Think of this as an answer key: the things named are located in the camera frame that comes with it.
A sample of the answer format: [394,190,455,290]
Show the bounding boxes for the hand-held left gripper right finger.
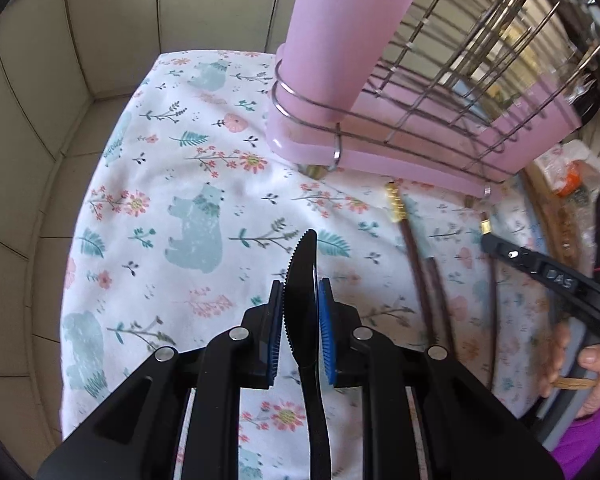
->
[317,277,566,480]

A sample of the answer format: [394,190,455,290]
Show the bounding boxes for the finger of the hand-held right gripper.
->
[480,236,600,347]

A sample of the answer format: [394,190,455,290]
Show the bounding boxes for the floral bear printed cloth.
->
[60,50,556,480]

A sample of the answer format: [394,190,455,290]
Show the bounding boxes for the white plastic bag orange print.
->
[530,139,600,202]

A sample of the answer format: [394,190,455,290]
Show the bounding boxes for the metal wire utensil rack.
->
[271,0,600,197]

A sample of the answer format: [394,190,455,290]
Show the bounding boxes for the tall pink plastic utensil cup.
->
[280,0,431,112]

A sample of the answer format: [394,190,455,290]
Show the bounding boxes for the black appliance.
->
[574,72,600,129]

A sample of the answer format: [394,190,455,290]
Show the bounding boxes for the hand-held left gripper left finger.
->
[37,279,286,480]

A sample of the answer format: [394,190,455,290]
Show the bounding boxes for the person's right forearm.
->
[550,399,600,480]

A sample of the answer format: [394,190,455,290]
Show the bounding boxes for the pink plastic drip tray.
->
[265,107,493,197]

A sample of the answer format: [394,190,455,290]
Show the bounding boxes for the dark brown chopstick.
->
[480,219,500,392]
[385,182,435,347]

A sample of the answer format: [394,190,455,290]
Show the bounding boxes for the brown wooden board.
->
[522,162,597,282]

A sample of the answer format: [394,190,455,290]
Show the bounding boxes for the grey kitchen cabinets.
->
[0,0,306,111]

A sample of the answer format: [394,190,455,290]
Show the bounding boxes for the black plastic knife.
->
[282,229,333,480]

